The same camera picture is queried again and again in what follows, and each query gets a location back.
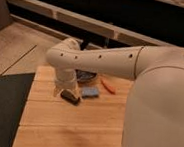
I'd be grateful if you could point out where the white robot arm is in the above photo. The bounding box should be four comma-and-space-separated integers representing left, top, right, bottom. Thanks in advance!
46, 38, 184, 147

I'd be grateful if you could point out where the dark ceramic bowl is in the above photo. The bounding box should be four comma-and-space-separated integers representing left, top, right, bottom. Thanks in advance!
76, 70, 96, 83

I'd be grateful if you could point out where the blue sponge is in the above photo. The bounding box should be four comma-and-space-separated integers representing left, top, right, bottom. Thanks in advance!
81, 86, 99, 98

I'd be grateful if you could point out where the orange carrot toy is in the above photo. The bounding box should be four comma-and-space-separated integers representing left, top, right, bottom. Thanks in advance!
101, 78, 116, 95

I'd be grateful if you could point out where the small white bottle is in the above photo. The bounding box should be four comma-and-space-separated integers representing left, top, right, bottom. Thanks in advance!
54, 69, 77, 97

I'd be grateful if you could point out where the black rectangular block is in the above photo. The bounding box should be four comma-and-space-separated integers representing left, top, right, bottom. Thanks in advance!
61, 90, 80, 105

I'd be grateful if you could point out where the wooden table board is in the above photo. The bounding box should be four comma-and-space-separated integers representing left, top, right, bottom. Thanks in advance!
12, 66, 132, 147

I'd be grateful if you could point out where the dark floor mat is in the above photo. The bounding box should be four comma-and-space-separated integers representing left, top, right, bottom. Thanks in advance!
0, 73, 35, 147

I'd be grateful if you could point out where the white wall shelf rail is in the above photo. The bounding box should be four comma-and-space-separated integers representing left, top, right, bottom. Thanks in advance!
7, 0, 171, 46

